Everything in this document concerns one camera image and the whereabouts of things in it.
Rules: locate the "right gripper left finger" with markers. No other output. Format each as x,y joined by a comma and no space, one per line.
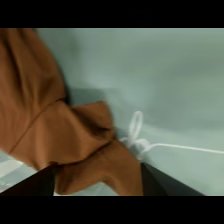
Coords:
35,185

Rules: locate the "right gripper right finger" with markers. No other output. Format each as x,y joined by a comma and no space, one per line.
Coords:
163,185

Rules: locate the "brown garment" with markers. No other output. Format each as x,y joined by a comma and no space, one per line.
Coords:
50,133

